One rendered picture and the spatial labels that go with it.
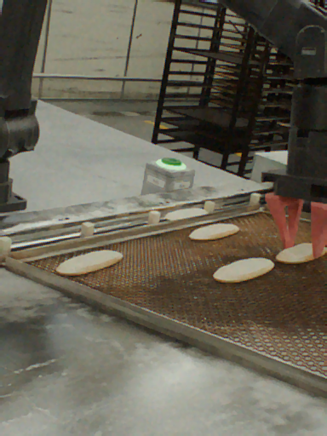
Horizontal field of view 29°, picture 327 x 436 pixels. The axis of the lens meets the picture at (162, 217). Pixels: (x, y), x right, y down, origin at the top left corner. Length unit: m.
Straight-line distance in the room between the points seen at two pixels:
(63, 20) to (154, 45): 1.31
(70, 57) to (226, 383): 6.15
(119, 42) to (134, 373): 6.54
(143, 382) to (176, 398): 0.03
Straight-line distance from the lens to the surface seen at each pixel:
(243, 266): 0.71
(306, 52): 0.75
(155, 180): 1.20
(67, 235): 0.93
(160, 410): 0.43
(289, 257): 0.77
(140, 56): 7.19
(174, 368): 0.49
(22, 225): 0.91
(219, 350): 0.51
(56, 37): 6.41
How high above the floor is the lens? 1.19
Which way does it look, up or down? 19 degrees down
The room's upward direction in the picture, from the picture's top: 10 degrees clockwise
